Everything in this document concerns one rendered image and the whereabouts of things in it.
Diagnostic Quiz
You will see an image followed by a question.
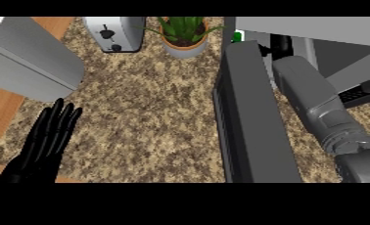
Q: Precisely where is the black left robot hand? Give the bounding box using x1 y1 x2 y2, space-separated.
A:
0 97 85 184

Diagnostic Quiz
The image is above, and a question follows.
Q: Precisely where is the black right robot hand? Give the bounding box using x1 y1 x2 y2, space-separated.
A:
258 34 295 62

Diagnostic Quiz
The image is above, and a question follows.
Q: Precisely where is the grey microwave body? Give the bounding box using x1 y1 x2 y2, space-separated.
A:
221 16 370 110

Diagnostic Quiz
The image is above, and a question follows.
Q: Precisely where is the silver toaster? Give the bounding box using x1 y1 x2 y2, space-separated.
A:
82 16 149 54

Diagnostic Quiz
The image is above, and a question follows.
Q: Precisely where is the green plant in pot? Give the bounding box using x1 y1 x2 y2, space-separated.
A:
144 16 227 60

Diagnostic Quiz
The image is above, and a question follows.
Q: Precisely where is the large pale grey appliance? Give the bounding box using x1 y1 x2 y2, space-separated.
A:
0 16 88 103

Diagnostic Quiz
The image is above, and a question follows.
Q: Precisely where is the green and white carton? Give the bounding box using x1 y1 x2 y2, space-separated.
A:
232 29 246 44

